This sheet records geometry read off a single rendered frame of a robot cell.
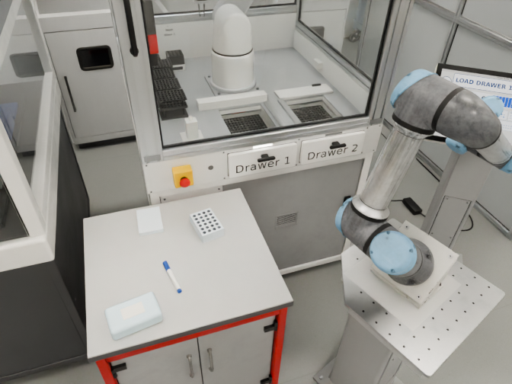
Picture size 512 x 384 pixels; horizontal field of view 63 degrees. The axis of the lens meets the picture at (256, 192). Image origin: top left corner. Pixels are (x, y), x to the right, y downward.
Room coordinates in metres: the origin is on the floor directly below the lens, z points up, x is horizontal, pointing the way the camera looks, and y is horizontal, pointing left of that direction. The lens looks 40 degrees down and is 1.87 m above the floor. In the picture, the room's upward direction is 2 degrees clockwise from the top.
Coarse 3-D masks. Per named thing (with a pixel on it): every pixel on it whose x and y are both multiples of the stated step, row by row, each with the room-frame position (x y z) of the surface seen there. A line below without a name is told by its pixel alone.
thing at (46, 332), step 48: (0, 0) 1.37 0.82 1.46; (0, 48) 1.17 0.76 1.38; (48, 96) 1.69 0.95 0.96; (0, 144) 0.88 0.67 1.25; (48, 144) 1.33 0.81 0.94; (48, 192) 1.09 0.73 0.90; (48, 240) 0.89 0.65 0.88; (0, 288) 0.86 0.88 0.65; (48, 288) 0.91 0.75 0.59; (0, 336) 0.83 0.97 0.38; (48, 336) 0.88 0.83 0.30
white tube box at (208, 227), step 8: (208, 208) 1.15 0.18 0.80; (192, 216) 1.10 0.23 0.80; (200, 216) 1.10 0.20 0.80; (208, 216) 1.10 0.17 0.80; (192, 224) 1.09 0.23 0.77; (200, 224) 1.06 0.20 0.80; (208, 224) 1.06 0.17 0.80; (216, 224) 1.07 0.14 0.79; (200, 232) 1.02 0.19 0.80; (208, 232) 1.02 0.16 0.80; (216, 232) 1.03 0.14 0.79; (208, 240) 1.01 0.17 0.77
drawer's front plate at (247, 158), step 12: (288, 144) 1.40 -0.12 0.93; (228, 156) 1.32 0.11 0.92; (240, 156) 1.32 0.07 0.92; (252, 156) 1.34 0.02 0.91; (276, 156) 1.37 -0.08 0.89; (228, 168) 1.32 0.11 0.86; (240, 168) 1.32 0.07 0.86; (252, 168) 1.34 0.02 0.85; (264, 168) 1.36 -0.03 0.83; (276, 168) 1.38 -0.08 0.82
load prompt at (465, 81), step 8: (456, 80) 1.56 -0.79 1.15; (464, 80) 1.56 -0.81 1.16; (472, 80) 1.55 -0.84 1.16; (480, 80) 1.54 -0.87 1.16; (488, 80) 1.54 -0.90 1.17; (496, 80) 1.53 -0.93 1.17; (504, 80) 1.53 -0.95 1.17; (472, 88) 1.53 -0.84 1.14; (480, 88) 1.52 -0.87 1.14; (488, 88) 1.52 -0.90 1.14; (496, 88) 1.51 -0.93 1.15; (504, 88) 1.51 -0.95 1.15
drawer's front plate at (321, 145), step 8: (328, 136) 1.47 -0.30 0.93; (336, 136) 1.47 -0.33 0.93; (344, 136) 1.48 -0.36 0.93; (352, 136) 1.49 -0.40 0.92; (360, 136) 1.51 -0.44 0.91; (304, 144) 1.42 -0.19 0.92; (312, 144) 1.43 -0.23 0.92; (320, 144) 1.44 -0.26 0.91; (328, 144) 1.45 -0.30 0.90; (352, 144) 1.49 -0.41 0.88; (360, 144) 1.51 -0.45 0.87; (304, 152) 1.42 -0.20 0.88; (336, 152) 1.47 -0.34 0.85; (344, 152) 1.48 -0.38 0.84; (352, 152) 1.50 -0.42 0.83; (360, 152) 1.51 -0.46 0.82; (304, 160) 1.42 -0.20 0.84; (312, 160) 1.43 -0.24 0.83; (320, 160) 1.45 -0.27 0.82
